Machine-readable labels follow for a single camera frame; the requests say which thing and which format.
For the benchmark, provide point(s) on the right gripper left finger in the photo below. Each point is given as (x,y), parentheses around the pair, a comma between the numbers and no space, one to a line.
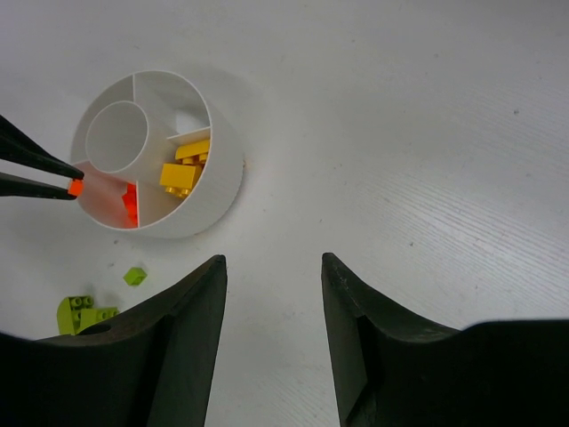
(151,365)

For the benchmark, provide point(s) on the lime lego slope brick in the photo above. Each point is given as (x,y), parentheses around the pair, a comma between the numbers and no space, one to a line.
(91,316)

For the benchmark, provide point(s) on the yellow tall lego brick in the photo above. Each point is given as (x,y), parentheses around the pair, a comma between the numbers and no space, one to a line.
(179,180)

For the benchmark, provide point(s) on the yellow-orange lego brick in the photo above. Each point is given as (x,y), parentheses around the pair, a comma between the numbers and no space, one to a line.
(195,153)

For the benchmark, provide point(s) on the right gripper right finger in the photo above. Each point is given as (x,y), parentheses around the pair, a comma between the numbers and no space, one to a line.
(393,367)

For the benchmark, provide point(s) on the white divided round container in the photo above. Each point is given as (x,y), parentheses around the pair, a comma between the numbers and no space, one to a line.
(129,132)

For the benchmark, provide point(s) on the small lime lego cube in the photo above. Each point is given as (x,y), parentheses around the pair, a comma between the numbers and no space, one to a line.
(135,276)

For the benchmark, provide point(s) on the small orange lego piece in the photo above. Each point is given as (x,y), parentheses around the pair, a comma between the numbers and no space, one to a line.
(75,188)

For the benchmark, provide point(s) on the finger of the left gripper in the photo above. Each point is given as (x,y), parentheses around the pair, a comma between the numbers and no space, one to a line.
(18,148)
(13,186)

